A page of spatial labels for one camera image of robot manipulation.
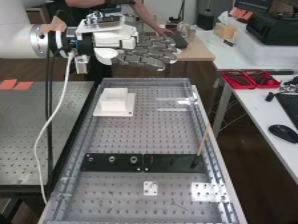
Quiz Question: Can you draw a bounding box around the large black case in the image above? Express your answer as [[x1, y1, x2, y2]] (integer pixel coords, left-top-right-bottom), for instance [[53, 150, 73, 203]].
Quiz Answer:
[[245, 5, 298, 47]]

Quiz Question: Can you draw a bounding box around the small white plate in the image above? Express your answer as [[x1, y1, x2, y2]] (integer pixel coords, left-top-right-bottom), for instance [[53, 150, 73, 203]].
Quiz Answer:
[[142, 181, 160, 197]]

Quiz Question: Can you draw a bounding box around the wooden desk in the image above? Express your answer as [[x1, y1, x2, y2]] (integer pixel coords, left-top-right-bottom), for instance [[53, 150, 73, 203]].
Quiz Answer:
[[152, 23, 217, 63]]

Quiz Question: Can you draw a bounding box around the white desk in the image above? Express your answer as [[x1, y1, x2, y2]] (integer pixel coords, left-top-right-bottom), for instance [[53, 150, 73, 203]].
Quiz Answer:
[[229, 73, 298, 185], [194, 25, 298, 73]]

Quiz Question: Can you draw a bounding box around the small white box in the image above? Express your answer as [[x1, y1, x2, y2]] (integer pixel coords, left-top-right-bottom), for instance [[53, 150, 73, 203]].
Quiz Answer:
[[92, 86, 137, 118]]

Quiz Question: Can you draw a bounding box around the white cable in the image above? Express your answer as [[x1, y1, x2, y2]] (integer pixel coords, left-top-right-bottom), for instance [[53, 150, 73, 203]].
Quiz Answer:
[[33, 49, 77, 205]]

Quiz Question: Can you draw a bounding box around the clear box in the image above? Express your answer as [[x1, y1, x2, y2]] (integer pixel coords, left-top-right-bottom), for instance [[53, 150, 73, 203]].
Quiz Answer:
[[39, 77, 249, 224]]

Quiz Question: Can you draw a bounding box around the cardboard box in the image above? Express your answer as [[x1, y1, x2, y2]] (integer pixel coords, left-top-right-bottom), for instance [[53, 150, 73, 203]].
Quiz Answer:
[[213, 21, 237, 42]]

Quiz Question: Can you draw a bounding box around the black upright box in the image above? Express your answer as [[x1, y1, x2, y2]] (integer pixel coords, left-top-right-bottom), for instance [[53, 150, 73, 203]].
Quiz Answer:
[[196, 8, 217, 31]]

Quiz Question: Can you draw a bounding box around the black mouse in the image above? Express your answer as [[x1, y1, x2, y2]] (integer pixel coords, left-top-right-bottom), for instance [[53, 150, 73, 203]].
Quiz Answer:
[[267, 123, 298, 145]]

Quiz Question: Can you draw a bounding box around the orange card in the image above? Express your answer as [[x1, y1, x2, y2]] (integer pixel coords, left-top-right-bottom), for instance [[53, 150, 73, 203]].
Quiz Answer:
[[0, 78, 19, 91], [12, 81, 35, 91]]

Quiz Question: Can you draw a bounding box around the person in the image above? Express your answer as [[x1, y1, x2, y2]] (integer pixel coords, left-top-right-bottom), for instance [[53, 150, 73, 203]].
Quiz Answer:
[[65, 0, 178, 38]]

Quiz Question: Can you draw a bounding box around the black keyboard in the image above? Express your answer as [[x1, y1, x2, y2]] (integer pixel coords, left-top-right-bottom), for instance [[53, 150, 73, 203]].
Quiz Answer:
[[274, 92, 298, 132], [169, 29, 190, 50]]

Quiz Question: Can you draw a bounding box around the red tray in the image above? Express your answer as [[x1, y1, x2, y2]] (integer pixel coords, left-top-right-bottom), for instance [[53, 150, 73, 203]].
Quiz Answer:
[[245, 68, 282, 89], [219, 69, 258, 90]]

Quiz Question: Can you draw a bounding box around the black cable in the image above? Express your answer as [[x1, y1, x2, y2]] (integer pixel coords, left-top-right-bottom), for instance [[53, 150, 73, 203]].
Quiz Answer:
[[44, 49, 59, 176]]

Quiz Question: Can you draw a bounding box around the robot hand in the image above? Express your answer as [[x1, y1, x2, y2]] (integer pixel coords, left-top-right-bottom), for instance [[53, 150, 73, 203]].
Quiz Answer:
[[74, 11, 184, 73]]

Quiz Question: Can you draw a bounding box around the thin stick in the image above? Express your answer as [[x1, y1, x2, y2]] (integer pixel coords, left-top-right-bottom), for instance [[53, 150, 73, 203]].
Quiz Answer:
[[192, 124, 213, 168]]

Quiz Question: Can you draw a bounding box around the black plate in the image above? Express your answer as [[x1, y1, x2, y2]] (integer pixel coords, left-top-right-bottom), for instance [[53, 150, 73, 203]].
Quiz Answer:
[[81, 152, 208, 174]]

